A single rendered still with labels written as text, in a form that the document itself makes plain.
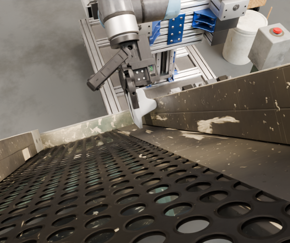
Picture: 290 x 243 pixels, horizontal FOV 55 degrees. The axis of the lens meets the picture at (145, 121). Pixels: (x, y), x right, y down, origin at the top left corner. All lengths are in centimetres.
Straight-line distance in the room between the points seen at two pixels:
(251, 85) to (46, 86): 229
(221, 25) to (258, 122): 131
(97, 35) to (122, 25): 192
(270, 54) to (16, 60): 215
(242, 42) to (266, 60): 106
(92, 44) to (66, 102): 53
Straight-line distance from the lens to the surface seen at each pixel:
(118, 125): 104
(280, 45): 146
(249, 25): 253
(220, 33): 162
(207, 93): 39
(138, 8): 78
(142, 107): 65
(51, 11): 337
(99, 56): 235
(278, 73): 27
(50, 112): 231
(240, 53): 260
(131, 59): 66
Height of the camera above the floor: 173
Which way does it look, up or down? 54 degrees down
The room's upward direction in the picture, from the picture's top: straight up
